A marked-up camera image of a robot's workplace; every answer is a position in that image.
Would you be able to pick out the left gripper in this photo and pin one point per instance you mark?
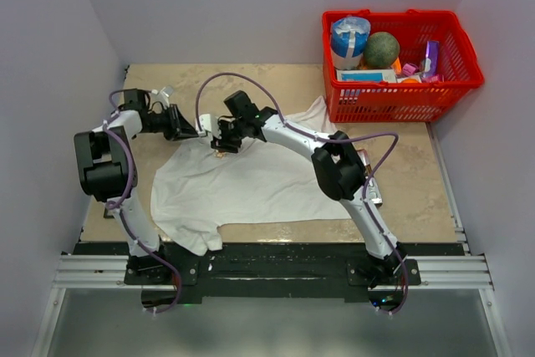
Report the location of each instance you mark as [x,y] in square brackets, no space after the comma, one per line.
[179,127]

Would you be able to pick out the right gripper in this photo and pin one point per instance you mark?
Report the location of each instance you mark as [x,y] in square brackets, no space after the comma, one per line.
[223,143]

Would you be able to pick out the white t-shirt garment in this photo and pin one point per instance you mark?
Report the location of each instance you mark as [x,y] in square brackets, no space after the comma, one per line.
[195,192]

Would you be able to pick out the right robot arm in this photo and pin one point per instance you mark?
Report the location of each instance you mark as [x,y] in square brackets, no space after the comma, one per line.
[339,171]

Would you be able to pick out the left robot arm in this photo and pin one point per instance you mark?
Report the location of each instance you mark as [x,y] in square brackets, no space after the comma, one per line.
[106,166]

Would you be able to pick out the red plastic basket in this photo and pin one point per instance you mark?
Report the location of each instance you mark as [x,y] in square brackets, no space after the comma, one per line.
[364,101]

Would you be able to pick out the blue white carton box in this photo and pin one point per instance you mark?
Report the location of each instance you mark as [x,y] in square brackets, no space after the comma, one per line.
[373,75]

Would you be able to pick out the blue white wrapped roll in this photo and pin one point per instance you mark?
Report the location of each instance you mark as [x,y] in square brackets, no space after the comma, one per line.
[348,38]

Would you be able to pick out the green round melon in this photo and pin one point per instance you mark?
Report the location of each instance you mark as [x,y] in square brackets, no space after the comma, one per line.
[381,51]

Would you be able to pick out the orange fruit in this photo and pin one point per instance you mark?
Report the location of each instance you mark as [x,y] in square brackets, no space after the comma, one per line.
[414,79]

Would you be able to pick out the pink small container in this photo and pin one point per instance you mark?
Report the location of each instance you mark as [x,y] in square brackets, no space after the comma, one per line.
[409,69]

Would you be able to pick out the purple snack packet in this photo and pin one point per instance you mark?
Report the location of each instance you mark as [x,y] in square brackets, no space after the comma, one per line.
[429,63]

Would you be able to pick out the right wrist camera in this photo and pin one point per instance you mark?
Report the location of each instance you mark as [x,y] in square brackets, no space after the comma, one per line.
[207,126]

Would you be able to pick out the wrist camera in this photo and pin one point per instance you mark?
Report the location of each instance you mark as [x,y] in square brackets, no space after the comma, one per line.
[207,126]
[162,95]

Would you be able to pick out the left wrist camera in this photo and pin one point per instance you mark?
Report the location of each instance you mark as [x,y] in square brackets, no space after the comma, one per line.
[162,95]

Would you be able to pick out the black square frame stand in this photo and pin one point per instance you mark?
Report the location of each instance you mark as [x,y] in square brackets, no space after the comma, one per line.
[106,215]

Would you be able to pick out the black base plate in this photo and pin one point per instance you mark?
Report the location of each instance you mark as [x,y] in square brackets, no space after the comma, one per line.
[271,270]

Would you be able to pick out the aluminium rail frame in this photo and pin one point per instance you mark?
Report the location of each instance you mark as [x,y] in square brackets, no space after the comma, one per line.
[452,312]

